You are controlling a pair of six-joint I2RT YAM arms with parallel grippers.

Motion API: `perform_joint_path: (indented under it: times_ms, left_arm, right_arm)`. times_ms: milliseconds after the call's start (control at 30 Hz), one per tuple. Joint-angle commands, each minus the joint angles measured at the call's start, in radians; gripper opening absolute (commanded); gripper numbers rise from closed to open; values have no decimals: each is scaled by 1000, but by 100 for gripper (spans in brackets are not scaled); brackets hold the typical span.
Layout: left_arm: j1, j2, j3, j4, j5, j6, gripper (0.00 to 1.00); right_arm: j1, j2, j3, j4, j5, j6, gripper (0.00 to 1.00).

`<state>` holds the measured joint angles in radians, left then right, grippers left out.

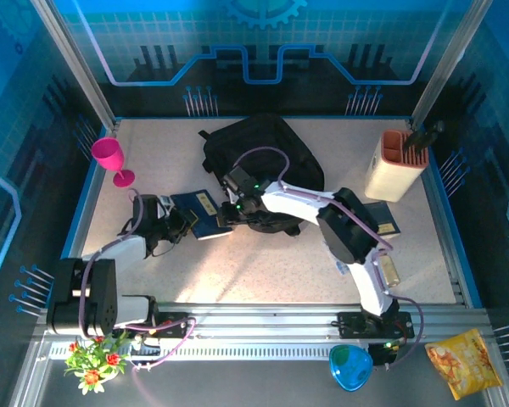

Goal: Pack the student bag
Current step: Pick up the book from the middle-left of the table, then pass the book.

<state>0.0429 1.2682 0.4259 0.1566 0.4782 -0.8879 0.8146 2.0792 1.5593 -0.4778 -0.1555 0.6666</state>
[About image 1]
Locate aluminium front frame rail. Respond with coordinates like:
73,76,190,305
33,301,493,340

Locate dark blue book yellow lettering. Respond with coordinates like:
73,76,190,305
171,191,234,242

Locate black controller box green light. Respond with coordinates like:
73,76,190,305
367,338,408,368

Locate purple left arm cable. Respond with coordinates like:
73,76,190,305
78,188,196,374

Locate artificial plant red flowers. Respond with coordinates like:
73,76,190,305
63,329,137,396

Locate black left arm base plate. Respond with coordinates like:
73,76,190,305
150,310,195,340

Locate cream knife block orange top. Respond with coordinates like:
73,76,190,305
364,129,430,203

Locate slotted grey cable duct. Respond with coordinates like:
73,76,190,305
48,341,391,362

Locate white black controller box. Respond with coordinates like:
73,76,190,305
129,338,162,362

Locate pink plastic goblet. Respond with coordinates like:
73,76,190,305
90,136,136,188

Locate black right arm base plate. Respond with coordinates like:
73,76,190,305
337,310,415,339

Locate aluminium frame post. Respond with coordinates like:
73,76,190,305
29,0,120,131
409,0,495,128

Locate black handled knife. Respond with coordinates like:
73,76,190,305
401,120,446,153

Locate dark blue book gold label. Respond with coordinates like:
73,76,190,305
362,202,402,241

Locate black student backpack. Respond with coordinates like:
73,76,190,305
198,113,326,238

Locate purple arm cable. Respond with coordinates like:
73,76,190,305
235,146,425,370
78,188,196,374

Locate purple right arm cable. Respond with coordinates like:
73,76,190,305
235,146,425,370

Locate yellow snack bag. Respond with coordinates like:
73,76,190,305
423,328,504,401

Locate blue plastic bowl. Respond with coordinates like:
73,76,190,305
328,343,373,393

